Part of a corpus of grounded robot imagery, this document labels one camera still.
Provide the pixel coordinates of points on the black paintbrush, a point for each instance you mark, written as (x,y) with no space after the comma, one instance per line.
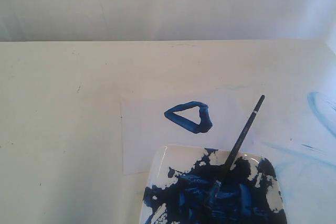
(213,192)

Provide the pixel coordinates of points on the white paper sheet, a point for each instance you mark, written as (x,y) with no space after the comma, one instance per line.
(212,119)

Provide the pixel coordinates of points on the white plate with blue paint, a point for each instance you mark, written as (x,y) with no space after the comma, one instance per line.
(181,177)

